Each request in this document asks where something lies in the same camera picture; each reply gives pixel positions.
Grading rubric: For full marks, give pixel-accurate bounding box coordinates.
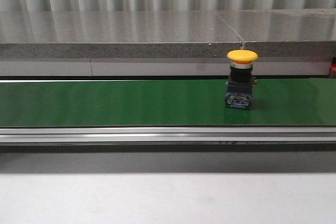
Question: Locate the aluminium conveyor side rail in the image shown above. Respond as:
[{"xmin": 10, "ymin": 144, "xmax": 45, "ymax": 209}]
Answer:
[{"xmin": 1, "ymin": 126, "xmax": 335, "ymax": 146}]

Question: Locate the grey stone slab left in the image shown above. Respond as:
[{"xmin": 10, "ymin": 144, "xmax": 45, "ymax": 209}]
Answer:
[{"xmin": 1, "ymin": 11, "xmax": 241, "ymax": 59}]

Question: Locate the yellow mushroom push button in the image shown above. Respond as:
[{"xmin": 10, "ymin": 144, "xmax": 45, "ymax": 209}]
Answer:
[{"xmin": 225, "ymin": 49, "xmax": 258, "ymax": 110}]

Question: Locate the orange red object at edge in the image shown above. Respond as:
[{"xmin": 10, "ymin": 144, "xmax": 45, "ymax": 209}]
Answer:
[{"xmin": 329, "ymin": 57, "xmax": 336, "ymax": 79}]

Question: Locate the grey stone slab right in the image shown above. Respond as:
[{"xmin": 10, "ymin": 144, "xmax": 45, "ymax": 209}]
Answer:
[{"xmin": 216, "ymin": 9, "xmax": 335, "ymax": 59}]

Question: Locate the grey stone slab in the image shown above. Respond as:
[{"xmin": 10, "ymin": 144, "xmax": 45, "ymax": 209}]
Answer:
[
  {"xmin": 216, "ymin": 9, "xmax": 335, "ymax": 59},
  {"xmin": 1, "ymin": 11, "xmax": 241, "ymax": 59}
]

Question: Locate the green conveyor belt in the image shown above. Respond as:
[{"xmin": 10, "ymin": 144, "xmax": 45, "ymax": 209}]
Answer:
[{"xmin": 1, "ymin": 78, "xmax": 335, "ymax": 127}]

